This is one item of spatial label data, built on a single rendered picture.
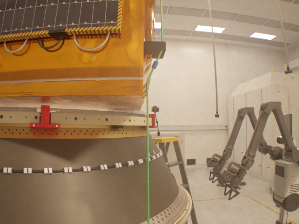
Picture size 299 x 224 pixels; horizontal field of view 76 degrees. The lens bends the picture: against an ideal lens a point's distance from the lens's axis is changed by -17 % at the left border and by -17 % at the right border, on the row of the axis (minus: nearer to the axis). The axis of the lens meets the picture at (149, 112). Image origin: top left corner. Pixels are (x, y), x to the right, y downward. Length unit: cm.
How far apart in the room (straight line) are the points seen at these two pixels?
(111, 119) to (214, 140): 856
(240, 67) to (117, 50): 975
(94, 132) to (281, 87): 640
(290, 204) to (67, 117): 164
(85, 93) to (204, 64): 909
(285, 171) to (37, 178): 160
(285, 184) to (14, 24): 187
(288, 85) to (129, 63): 675
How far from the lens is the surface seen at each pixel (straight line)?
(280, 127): 157
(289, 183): 182
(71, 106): 101
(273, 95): 683
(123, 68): 69
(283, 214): 198
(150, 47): 71
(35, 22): 78
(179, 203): 135
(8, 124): 101
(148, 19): 79
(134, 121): 119
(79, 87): 70
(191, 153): 923
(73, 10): 75
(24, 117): 94
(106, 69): 70
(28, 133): 97
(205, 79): 954
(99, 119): 101
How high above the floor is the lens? 166
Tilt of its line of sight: 4 degrees up
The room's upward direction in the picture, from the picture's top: straight up
